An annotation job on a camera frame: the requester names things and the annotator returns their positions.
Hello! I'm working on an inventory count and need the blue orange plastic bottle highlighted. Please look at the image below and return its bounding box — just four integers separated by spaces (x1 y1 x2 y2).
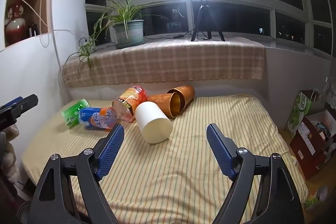
78 106 120 131

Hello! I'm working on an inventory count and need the green white paper bag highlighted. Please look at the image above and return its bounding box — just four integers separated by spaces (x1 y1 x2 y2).
286 90 322 138

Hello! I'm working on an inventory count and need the green plastic bottle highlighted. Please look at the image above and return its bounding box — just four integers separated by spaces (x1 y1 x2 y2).
61 99 90 129

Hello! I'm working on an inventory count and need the dark red cardboard box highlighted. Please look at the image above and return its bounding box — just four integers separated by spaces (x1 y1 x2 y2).
289 111 336 180

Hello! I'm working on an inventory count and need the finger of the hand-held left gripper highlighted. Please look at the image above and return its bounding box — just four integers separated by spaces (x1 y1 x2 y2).
0 94 39 132

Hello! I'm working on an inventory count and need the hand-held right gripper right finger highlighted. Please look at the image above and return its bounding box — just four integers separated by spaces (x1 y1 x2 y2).
206 123 305 224

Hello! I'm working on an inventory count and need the plaid beige blanket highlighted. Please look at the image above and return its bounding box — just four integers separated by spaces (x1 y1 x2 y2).
61 36 265 88

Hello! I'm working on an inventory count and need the brown patterned cup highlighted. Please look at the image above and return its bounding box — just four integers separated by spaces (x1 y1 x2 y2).
167 85 195 115

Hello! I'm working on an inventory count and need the striped yellow bed sheet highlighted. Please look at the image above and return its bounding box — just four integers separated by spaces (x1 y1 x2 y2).
21 94 309 224

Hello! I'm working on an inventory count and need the orange red plastic bottle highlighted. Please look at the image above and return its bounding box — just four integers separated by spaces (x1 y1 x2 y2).
112 85 149 123

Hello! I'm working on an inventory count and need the black tripod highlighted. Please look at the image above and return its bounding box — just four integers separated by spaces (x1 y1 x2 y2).
190 0 226 42

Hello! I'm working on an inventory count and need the white cup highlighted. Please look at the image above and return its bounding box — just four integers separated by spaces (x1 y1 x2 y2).
135 101 173 143

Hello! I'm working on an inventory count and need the red porcelain vase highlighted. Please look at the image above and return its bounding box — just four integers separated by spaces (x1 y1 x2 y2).
5 0 27 45

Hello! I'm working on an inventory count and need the potted spider plant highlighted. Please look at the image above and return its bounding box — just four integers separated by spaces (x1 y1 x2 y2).
65 0 168 71

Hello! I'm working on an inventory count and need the white charging cable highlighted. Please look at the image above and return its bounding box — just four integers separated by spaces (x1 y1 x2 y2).
12 0 63 75

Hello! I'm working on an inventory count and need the gold metal cup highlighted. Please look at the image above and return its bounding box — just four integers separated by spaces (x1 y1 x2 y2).
148 92 184 119

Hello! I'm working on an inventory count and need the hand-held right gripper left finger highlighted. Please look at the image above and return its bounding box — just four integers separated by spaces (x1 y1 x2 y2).
28 123 125 224

